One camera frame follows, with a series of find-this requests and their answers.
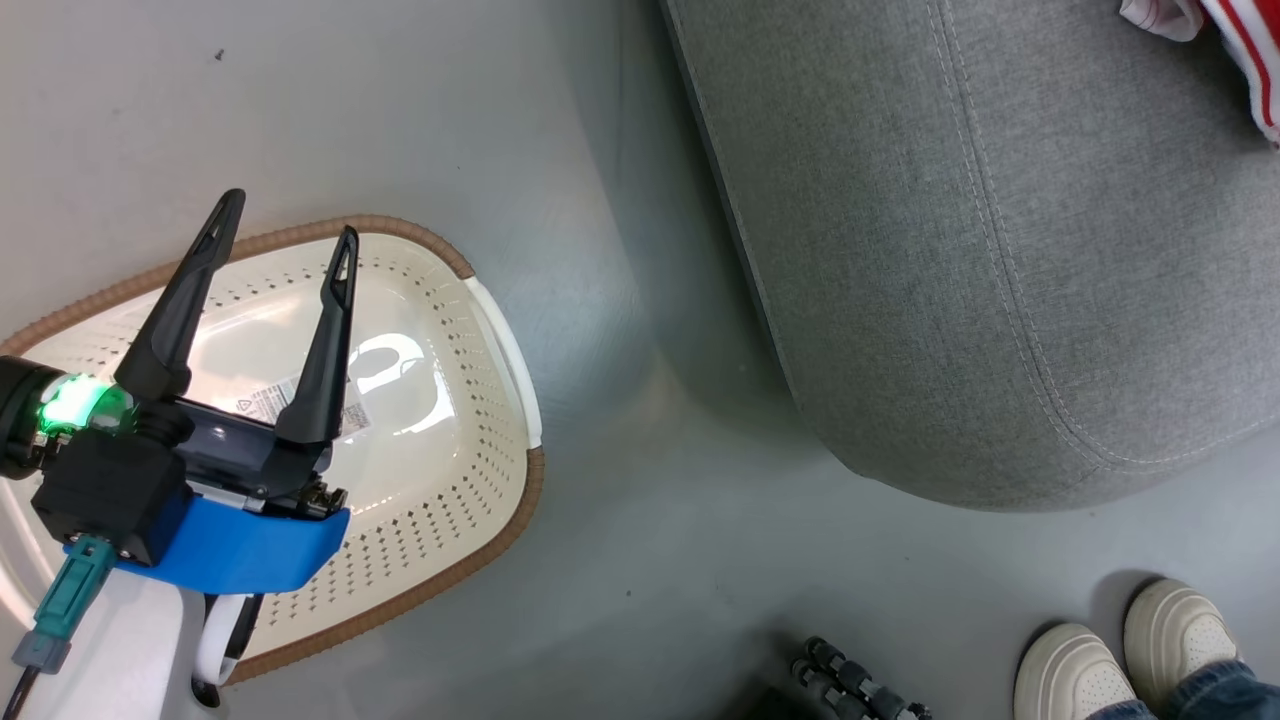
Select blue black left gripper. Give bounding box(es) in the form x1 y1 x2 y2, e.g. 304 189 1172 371
38 188 360 597

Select red and white garment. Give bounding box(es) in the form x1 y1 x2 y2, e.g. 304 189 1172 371
1118 0 1280 148

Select white basket label sticker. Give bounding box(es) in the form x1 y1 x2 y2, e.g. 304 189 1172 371
234 376 372 438

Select cream basket with brown rim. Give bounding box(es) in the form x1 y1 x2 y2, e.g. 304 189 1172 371
0 213 547 687

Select grey fabric sofa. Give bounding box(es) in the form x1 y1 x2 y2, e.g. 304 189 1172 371
658 0 1280 514

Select white sneaker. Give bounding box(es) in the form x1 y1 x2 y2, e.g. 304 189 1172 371
1013 623 1139 720
1123 578 1244 713

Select blue jeans leg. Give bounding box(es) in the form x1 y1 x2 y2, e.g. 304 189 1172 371
1088 660 1280 720

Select teal left cable connector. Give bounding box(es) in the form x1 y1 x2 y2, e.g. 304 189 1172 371
12 535 117 674

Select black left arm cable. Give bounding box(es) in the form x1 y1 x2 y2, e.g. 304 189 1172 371
0 665 43 720

